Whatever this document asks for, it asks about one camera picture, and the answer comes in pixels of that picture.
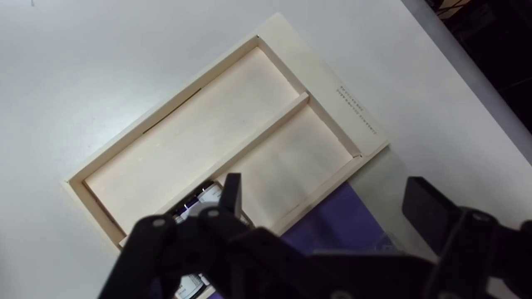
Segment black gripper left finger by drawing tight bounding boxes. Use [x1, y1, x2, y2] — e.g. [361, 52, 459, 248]
[98, 172, 268, 299]

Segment light wooden tray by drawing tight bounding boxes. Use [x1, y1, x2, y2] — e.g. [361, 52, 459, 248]
[65, 14, 391, 251]

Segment purple mat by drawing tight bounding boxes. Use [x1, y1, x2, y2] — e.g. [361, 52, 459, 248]
[280, 182, 404, 258]

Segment small white bottle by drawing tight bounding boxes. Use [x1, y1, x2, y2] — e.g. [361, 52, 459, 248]
[165, 182, 226, 223]

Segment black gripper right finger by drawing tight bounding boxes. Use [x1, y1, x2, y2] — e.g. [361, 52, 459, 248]
[401, 175, 532, 299]

